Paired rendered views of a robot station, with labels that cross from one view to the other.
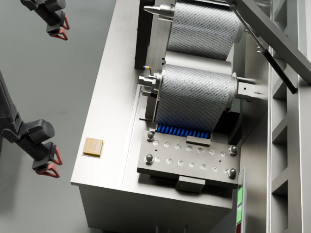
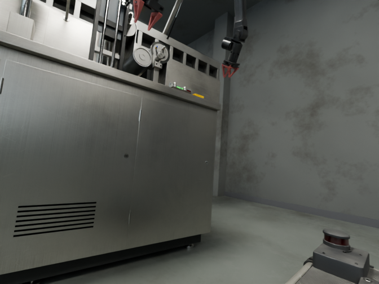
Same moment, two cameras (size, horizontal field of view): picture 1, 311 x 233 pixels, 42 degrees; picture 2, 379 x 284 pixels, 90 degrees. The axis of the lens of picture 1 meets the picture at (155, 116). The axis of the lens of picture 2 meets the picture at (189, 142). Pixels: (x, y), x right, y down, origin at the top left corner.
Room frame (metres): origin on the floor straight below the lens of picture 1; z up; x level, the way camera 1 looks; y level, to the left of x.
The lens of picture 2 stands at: (1.30, 1.17, 0.51)
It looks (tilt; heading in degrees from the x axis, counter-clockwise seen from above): 6 degrees up; 236
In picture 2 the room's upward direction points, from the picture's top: 4 degrees clockwise
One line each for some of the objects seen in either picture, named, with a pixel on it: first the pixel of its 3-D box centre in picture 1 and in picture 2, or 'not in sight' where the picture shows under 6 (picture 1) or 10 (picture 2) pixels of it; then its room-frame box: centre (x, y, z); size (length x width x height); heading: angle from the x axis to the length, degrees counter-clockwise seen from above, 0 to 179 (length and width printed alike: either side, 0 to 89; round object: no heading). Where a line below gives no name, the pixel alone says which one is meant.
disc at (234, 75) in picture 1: (231, 92); not in sight; (0.82, -0.25, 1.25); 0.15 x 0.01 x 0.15; 2
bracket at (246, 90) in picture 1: (245, 89); not in sight; (0.82, -0.30, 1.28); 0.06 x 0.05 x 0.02; 92
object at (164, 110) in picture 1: (186, 118); (158, 79); (0.75, -0.12, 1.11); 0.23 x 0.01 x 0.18; 92
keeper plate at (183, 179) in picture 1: (189, 185); not in sight; (0.54, -0.18, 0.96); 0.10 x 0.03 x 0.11; 92
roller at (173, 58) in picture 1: (195, 71); (136, 63); (0.93, -0.12, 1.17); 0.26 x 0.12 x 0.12; 92
